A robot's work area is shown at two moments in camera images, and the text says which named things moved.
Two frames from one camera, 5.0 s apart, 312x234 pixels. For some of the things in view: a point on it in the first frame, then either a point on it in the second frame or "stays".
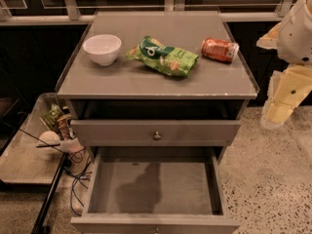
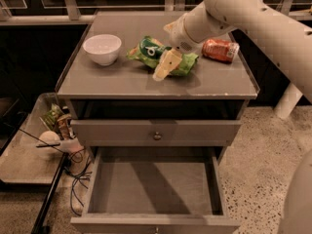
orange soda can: (219, 50) stays
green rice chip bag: (172, 60) stays
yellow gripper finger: (287, 89) -> (169, 60)
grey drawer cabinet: (160, 96) stays
